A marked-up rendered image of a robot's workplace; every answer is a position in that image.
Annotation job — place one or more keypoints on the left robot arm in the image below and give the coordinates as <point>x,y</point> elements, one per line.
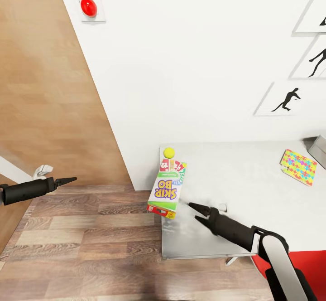
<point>39,186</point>

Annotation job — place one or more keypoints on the jigsaw puzzle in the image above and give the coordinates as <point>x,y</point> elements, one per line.
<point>300,167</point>

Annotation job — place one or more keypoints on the board game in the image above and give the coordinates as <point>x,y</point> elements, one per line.
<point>167,188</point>

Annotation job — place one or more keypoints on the tennis ball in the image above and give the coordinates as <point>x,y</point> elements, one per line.
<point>169,153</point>

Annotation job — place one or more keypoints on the swivel chair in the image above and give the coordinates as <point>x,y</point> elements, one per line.
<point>311,263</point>

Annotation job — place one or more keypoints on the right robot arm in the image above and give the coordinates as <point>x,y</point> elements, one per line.
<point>286,282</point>

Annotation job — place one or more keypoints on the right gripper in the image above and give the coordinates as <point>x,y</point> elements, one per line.
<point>217,223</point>

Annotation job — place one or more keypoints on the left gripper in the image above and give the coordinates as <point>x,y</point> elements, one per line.
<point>41,187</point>

